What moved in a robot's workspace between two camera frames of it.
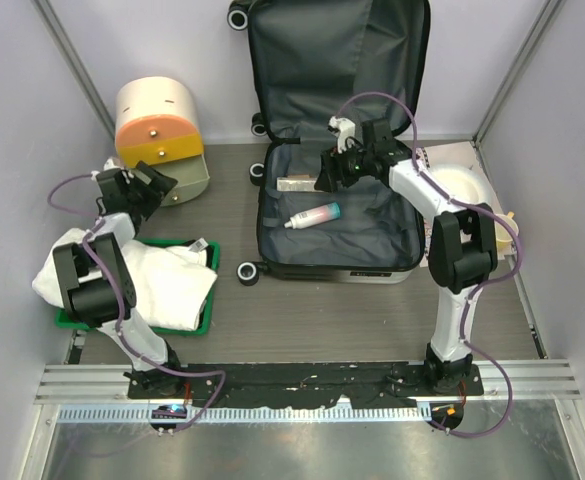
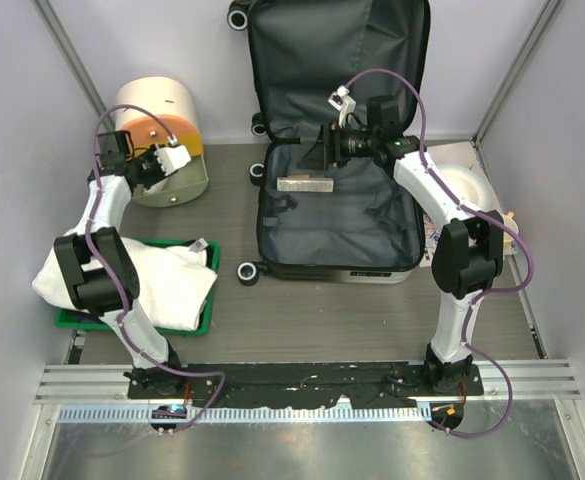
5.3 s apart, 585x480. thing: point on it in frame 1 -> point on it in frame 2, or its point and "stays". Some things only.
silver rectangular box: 296,182 stays
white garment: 172,285 stays
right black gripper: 333,169 -> 315,158
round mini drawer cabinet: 157,122 stays
